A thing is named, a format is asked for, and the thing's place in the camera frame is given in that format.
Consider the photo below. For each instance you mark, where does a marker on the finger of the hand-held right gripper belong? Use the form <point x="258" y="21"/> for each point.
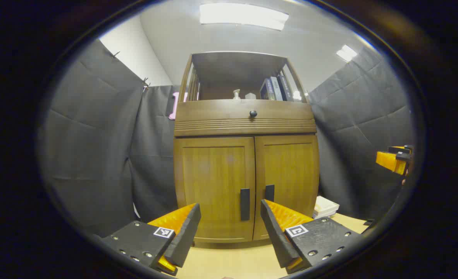
<point x="389" y="161"/>
<point x="401" y="149"/>

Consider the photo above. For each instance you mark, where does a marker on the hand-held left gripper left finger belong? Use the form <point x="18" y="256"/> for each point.
<point x="186" y="236"/>

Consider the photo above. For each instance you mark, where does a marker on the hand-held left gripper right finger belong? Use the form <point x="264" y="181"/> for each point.
<point x="277" y="240"/>

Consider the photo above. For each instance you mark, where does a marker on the wooden cabinet door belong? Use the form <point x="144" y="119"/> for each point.
<point x="213" y="182"/>
<point x="291" y="170"/>

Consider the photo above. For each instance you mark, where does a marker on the wooden double-door shoe cabinet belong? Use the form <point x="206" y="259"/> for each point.
<point x="233" y="69"/>

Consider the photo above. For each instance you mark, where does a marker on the wooden cabinet drawer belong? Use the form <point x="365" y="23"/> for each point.
<point x="213" y="112"/>

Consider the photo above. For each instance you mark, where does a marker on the thick white book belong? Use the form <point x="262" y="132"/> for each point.
<point x="327" y="204"/>

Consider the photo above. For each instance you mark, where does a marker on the small ceiling light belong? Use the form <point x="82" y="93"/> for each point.
<point x="346" y="53"/>

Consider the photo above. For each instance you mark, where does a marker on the dark blue book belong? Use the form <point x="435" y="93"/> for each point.
<point x="276" y="89"/>
<point x="266" y="91"/>
<point x="286" y="88"/>

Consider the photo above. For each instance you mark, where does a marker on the round black drawer knob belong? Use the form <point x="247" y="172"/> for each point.
<point x="253" y="114"/>

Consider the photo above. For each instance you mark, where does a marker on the black backdrop cloth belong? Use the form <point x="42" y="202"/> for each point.
<point x="89" y="135"/>

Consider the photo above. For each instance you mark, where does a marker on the small white box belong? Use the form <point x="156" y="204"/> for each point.
<point x="250" y="96"/>

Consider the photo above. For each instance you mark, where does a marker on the small clear spray bottle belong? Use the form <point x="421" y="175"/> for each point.
<point x="236" y="95"/>

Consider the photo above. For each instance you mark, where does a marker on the large ceiling light panel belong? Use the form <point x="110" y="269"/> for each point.
<point x="244" y="16"/>

